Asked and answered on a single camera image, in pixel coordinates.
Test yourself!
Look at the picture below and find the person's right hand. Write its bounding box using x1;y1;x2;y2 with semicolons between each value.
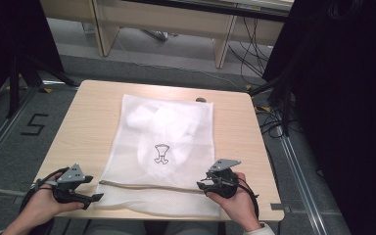
207;171;262;231

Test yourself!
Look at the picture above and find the black curtain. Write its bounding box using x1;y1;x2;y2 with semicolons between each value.
261;0;376;235
0;0;66;116

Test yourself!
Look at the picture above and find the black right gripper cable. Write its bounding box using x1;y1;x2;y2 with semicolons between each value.
236;177;260;220

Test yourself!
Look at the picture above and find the black floor cables tangle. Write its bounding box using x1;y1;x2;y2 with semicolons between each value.
255;103;304;139

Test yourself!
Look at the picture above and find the person's left hand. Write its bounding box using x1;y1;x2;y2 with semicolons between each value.
22;171;86;227

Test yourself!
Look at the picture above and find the white mesh laundry bag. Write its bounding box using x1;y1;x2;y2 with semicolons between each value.
94;93;222;218

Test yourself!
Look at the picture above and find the black metal stand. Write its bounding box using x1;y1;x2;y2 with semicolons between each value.
248;70;292;137
7;53;76;119

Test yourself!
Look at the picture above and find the light wooden desk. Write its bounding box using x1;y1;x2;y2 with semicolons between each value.
39;0;296;70

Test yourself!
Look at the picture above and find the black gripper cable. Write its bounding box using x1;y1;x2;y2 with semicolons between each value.
19;166;71;214
236;177;260;220

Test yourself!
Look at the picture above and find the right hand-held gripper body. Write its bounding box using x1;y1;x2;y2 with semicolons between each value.
205;158;242;200

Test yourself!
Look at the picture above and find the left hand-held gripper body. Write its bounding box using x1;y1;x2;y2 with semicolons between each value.
47;163;94;205

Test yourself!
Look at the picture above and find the black hanging cables bundle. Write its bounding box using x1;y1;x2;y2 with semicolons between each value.
227;16;272;79

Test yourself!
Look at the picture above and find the grey tape strip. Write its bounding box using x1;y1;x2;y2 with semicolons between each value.
269;203;292;213

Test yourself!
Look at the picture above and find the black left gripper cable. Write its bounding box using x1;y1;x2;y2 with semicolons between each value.
19;166;71;214

